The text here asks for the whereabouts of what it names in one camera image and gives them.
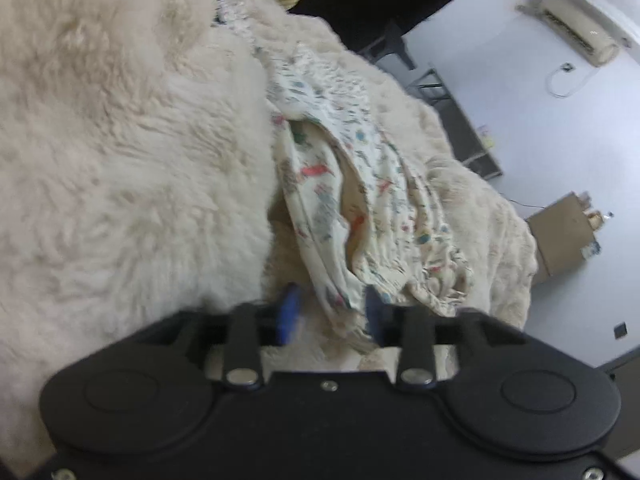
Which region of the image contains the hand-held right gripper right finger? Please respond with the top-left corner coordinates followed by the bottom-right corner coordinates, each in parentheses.
top-left (365, 286), bottom-right (526, 392)

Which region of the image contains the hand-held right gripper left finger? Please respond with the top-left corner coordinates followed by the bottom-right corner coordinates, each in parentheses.
top-left (145, 282), bottom-right (303, 392)

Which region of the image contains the cream animal-print garment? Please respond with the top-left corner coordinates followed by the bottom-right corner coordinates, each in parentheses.
top-left (212, 0), bottom-right (476, 361)

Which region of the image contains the brown cardboard box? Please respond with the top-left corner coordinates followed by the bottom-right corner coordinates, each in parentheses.
top-left (527, 192), bottom-right (601, 286)

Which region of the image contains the cream fleece blanket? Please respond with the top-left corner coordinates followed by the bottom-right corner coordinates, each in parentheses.
top-left (0, 0), bottom-right (538, 478)

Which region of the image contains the black plastic chair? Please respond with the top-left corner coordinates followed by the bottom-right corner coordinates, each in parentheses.
top-left (357, 20), bottom-right (416, 71)

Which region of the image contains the white air conditioner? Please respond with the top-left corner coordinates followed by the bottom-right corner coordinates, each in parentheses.
top-left (517, 0), bottom-right (621, 68)

